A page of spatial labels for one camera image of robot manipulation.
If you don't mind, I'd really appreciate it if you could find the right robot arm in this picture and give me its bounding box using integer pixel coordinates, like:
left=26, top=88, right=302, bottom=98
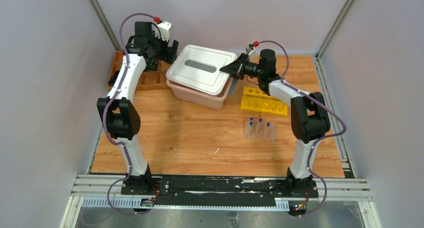
left=219, top=49, right=331, bottom=197

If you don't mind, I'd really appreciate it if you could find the grey bin handle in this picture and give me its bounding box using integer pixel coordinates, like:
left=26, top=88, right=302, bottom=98
left=228, top=78, right=238, bottom=96

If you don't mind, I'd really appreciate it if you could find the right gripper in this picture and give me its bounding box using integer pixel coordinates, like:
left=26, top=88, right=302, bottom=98
left=220, top=53, right=265, bottom=80

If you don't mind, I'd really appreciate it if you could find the white plastic lid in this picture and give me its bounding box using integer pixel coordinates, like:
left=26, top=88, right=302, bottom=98
left=166, top=45, right=237, bottom=96

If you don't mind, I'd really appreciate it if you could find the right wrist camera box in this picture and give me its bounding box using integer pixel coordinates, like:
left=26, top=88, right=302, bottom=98
left=245, top=43, right=256, bottom=58

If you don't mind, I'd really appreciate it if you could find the dark fabric roll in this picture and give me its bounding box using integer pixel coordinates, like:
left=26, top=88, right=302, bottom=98
left=107, top=70, right=120, bottom=86

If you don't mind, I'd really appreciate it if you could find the wooden compartment tray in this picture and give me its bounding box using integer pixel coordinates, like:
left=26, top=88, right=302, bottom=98
left=110, top=51, right=170, bottom=91

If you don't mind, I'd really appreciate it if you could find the yellow test tube rack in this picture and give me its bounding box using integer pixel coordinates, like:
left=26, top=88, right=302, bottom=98
left=240, top=87, right=289, bottom=117

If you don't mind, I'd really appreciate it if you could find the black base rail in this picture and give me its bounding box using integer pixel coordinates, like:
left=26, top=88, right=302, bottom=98
left=121, top=175, right=319, bottom=208

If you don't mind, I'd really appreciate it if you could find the pink plastic bin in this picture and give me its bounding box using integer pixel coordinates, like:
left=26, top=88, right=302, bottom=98
left=166, top=78, right=233, bottom=110

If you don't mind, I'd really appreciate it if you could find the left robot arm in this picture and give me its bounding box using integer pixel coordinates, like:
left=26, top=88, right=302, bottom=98
left=96, top=19, right=179, bottom=195

